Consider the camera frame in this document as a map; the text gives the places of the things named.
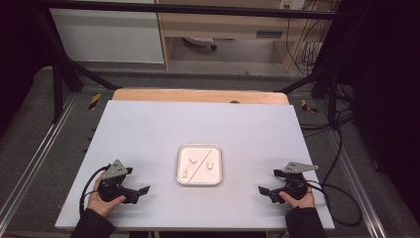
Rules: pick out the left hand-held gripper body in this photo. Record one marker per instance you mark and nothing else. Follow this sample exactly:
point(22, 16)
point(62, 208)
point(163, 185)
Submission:
point(114, 185)

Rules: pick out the person's right hand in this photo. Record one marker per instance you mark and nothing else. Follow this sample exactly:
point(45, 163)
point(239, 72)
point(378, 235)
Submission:
point(302, 201)

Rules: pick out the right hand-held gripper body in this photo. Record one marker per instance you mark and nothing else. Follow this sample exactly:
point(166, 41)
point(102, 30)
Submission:
point(294, 185)

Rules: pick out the person's left hand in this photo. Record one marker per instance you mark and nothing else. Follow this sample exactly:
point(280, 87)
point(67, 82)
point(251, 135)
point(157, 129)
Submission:
point(100, 203)

